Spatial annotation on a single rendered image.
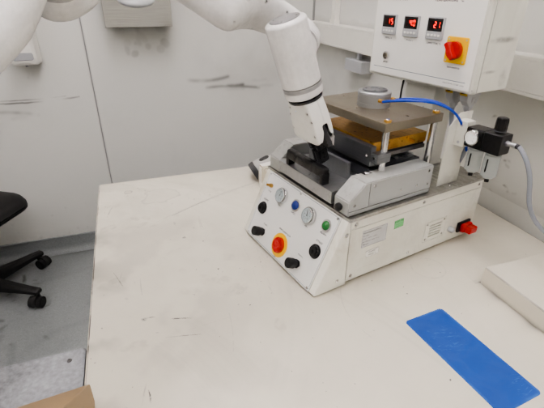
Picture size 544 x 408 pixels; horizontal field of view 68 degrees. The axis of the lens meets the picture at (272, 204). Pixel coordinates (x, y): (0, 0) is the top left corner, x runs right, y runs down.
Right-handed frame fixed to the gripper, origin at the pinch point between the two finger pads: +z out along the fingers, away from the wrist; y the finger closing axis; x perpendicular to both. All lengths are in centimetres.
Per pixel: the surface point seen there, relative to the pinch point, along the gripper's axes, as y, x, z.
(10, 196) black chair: -136, -89, 23
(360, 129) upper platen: 1.6, 11.4, -1.0
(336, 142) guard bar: -0.3, 5.2, -0.4
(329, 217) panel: 11.8, -8.4, 7.4
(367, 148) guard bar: 10.5, 5.8, -2.1
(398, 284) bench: 22.9, -1.7, 27.1
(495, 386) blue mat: 51, -7, 25
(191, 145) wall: -144, 1, 48
